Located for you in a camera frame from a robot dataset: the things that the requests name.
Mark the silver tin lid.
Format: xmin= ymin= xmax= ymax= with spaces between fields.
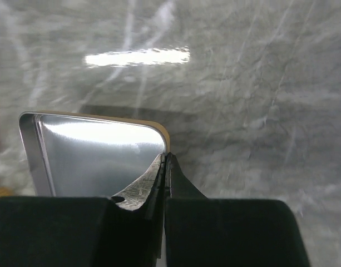
xmin=18 ymin=111 xmax=170 ymax=197

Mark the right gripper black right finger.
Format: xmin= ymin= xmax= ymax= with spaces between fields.
xmin=164 ymin=154 xmax=310 ymax=266

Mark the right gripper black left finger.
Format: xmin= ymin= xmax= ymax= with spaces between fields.
xmin=0 ymin=155 xmax=164 ymax=266

